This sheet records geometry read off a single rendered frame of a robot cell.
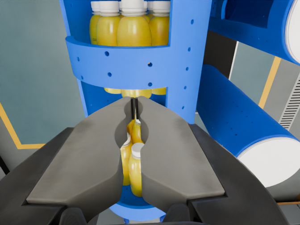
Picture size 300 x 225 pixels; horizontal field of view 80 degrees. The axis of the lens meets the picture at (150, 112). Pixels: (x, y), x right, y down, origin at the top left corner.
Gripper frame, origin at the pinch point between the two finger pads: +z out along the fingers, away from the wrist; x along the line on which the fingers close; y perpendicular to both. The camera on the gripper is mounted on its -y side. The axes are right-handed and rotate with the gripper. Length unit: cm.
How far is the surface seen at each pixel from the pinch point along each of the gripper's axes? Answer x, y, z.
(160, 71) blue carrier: 3.4, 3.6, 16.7
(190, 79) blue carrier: 9.3, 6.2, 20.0
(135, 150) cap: -1.7, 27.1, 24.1
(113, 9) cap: -4.7, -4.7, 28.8
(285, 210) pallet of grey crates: 185, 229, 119
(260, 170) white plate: 46, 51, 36
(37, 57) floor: -83, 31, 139
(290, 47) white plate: 39, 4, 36
